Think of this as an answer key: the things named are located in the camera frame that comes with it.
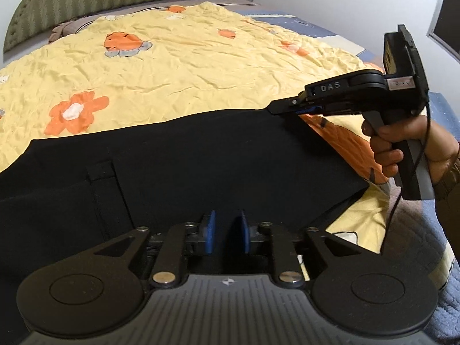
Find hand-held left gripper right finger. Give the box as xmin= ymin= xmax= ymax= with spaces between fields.
xmin=235 ymin=209 xmax=365 ymax=289

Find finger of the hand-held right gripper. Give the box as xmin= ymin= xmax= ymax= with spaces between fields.
xmin=267 ymin=93 xmax=324 ymax=116

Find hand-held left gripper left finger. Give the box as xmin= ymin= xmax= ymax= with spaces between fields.
xmin=91 ymin=209 xmax=217 ymax=289

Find black pants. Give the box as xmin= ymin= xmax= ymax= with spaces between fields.
xmin=0 ymin=108 xmax=371 ymax=345

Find person's right forearm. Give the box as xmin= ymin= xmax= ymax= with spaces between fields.
xmin=431 ymin=147 xmax=460 ymax=270

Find person's right hand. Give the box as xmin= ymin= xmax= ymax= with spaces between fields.
xmin=361 ymin=112 xmax=460 ymax=185

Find yellow carrot print blanket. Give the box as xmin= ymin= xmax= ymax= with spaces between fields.
xmin=0 ymin=2 xmax=399 ymax=256

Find brown pillow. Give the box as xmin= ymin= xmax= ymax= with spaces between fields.
xmin=48 ymin=21 xmax=92 ymax=43

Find dark wall screen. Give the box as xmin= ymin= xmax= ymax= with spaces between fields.
xmin=428 ymin=0 xmax=460 ymax=63

